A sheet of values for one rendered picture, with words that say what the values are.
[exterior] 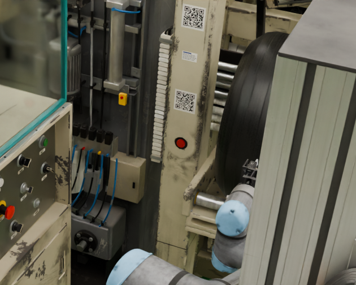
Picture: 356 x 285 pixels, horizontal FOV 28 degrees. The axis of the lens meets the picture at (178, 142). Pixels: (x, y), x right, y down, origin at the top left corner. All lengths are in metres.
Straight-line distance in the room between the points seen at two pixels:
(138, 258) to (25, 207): 0.81
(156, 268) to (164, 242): 1.25
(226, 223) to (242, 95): 0.52
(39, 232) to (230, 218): 0.76
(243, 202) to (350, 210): 1.01
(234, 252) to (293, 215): 1.01
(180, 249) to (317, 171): 1.96
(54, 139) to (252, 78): 0.64
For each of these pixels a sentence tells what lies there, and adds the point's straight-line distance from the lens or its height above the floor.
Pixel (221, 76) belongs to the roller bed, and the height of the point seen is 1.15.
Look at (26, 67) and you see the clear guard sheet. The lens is 1.93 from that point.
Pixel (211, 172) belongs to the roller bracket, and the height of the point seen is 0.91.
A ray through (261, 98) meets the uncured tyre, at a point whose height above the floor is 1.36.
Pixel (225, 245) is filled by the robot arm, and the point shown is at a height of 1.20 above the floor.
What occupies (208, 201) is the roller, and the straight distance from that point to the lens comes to 2.39.
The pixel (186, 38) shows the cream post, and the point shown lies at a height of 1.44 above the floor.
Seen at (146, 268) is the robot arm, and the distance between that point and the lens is 1.41.
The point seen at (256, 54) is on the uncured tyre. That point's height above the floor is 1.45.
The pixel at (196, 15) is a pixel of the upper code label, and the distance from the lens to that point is 2.20.
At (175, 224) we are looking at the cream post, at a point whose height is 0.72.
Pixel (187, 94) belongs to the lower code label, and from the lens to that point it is 2.31.
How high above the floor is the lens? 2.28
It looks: 31 degrees down
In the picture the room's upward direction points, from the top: 6 degrees clockwise
